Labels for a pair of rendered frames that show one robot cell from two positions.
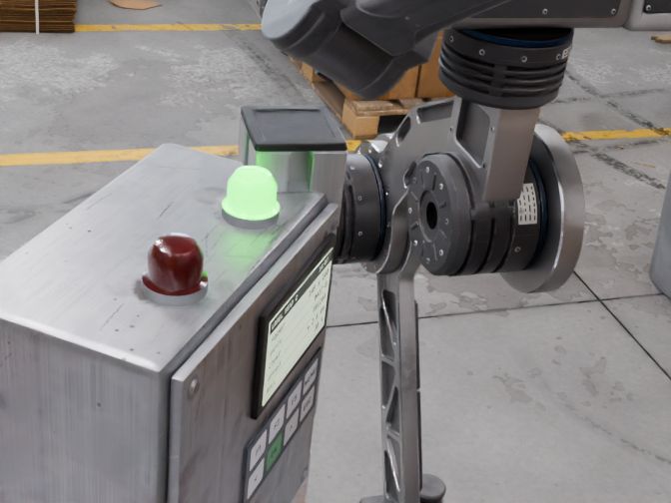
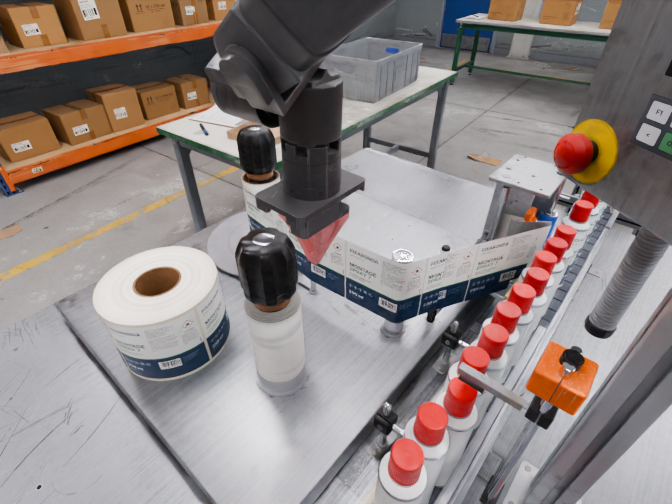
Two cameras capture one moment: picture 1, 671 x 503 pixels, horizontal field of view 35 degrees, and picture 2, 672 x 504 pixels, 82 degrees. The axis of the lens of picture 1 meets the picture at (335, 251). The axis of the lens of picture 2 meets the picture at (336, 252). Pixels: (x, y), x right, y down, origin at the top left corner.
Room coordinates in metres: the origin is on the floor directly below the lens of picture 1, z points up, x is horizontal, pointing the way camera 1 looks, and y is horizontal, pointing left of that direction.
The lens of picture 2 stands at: (0.50, -0.35, 1.48)
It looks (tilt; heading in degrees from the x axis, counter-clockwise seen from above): 38 degrees down; 148
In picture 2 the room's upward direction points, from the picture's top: straight up
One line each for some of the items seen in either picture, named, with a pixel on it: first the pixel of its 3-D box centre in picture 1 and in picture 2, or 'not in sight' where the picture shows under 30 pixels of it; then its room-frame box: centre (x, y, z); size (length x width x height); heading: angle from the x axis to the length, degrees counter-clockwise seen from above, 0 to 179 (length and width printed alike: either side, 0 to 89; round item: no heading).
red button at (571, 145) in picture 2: not in sight; (576, 153); (0.33, 0.03, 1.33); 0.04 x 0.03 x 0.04; 162
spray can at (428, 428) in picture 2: not in sight; (420, 459); (0.37, -0.15, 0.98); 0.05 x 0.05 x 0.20
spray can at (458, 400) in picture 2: not in sight; (447, 433); (0.36, -0.09, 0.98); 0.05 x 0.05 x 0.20
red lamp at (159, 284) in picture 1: (175, 263); not in sight; (0.35, 0.06, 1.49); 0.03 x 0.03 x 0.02
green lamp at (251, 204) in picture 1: (252, 193); not in sight; (0.42, 0.04, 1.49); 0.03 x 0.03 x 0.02
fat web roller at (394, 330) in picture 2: not in sight; (397, 295); (0.12, 0.02, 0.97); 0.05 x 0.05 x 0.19
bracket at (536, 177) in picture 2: not in sight; (531, 174); (0.13, 0.32, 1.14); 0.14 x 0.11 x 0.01; 107
